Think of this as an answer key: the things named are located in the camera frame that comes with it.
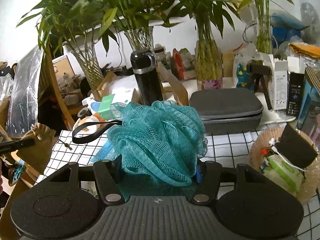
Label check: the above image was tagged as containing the glass vase bamboo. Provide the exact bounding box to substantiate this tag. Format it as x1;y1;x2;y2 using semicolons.
163;0;240;90
103;0;176;51

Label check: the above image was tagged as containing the white product box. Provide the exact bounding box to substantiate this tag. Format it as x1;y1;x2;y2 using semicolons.
260;53;288;111

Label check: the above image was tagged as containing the green white tissue box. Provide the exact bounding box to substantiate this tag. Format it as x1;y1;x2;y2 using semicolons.
98;93;131;120

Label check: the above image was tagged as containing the small black tripod camera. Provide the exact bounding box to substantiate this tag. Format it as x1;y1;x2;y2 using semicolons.
247;60;273;111

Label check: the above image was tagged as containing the black phone box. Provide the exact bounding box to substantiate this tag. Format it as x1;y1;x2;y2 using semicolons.
286;72;305;117

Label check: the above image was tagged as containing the grey zip case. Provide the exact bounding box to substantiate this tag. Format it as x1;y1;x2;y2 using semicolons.
189;88;264;135

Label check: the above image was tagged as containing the black thermos bottle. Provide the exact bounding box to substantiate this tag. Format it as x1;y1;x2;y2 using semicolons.
130;48;163;106

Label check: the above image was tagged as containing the glass vase with bamboo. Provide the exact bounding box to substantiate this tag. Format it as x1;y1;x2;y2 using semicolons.
19;0;118;90

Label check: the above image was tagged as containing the woven pink basket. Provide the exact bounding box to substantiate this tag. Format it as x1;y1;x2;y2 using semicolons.
249;127;319;205

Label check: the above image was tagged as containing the black white checkered cloth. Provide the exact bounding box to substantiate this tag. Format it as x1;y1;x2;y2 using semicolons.
36;123;319;239

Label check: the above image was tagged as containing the tan drawstring pouch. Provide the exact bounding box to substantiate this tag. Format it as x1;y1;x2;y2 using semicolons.
17;123;56;174

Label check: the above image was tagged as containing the blue wipes packet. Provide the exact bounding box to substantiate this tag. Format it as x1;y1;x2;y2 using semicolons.
91;141;116;163

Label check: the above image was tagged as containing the silver foil bag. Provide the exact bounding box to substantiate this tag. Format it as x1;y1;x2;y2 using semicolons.
6;46;43;138

